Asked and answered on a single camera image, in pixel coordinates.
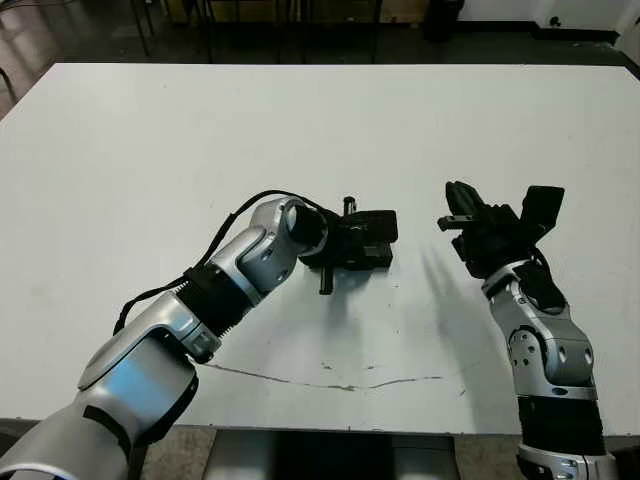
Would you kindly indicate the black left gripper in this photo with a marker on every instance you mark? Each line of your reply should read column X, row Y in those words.
column 340, row 240

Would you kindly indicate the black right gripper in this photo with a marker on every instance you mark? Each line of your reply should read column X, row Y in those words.
column 500, row 240

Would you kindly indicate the black box lid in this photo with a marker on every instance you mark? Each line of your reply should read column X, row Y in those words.
column 378, row 250

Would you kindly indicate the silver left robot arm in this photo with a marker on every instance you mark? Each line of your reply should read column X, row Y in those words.
column 150, row 330

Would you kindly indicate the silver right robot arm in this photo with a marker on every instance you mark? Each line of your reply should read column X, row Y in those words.
column 555, row 340

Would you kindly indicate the black bin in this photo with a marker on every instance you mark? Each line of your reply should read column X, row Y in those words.
column 443, row 20

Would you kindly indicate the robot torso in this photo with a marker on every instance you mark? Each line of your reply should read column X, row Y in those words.
column 332, row 455

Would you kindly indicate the black mesh chair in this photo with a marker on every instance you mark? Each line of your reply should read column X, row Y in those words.
column 207, row 35

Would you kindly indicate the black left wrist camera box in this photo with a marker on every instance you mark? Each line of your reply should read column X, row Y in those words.
column 375, row 225

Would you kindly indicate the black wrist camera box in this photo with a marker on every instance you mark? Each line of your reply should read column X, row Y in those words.
column 375, row 225
column 542, row 207

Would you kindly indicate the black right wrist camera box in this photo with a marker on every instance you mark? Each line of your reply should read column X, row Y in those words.
column 542, row 207

